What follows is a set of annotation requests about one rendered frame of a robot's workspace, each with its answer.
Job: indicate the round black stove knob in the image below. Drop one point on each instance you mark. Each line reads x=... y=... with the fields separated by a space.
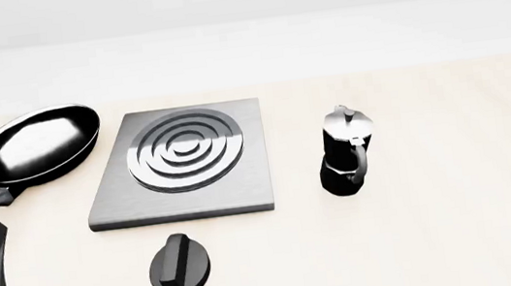
x=180 y=267

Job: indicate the flat grey stove plate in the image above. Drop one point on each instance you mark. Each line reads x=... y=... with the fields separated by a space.
x=180 y=167

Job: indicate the black frying pan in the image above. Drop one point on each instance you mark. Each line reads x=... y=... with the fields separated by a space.
x=36 y=144

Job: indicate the black moka pot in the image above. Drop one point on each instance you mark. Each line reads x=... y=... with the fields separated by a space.
x=345 y=154

